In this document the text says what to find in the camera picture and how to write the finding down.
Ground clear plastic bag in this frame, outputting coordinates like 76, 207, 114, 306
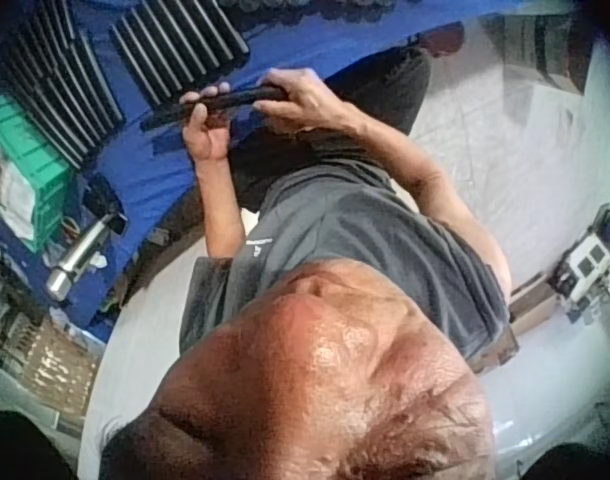
0, 133, 38, 241

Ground silver metal flask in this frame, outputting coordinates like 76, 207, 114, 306
43, 209, 129, 303

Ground long row of black strips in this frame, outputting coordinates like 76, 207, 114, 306
0, 0, 127, 167

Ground person's left hand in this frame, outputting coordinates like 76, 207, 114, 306
178, 83, 237, 163

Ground blue mat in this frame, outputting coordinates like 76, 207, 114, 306
0, 14, 467, 326

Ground long black rubber strip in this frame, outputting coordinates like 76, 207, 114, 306
139, 84, 288, 133

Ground person's right hand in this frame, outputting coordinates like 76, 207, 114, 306
252, 67, 347, 137

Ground white power strip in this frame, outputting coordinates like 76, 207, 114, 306
548, 191, 610, 314

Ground person's legs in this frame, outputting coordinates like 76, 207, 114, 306
223, 48, 433, 213

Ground short row of black strips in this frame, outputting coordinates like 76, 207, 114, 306
108, 0, 251, 97

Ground green plastic crate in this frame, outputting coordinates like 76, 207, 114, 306
0, 93, 72, 254

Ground small black box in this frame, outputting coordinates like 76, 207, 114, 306
81, 173, 122, 217

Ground brown wooden board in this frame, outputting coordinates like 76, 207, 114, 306
504, 278, 562, 337

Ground woven wooden stool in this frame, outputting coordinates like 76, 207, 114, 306
0, 298, 104, 431

